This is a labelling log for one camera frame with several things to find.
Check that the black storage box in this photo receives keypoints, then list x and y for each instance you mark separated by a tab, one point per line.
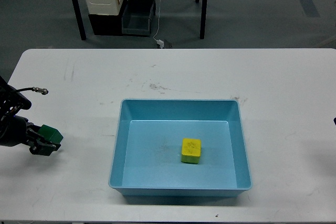
108	25

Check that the black table leg left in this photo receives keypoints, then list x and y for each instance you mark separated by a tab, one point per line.
79	20

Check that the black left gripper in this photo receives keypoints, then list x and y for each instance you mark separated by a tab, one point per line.
14	131

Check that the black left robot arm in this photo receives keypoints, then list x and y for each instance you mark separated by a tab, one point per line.
12	101

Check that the yellow block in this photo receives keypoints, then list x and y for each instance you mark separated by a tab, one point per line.
191	150

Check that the white power adapter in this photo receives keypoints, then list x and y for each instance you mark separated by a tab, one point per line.
160	43

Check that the green block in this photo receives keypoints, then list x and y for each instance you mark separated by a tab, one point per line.
50	134

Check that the blue plastic tray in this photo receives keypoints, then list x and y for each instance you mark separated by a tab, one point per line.
147	154

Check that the grey plastic bin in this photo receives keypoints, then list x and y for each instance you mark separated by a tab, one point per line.
137	17

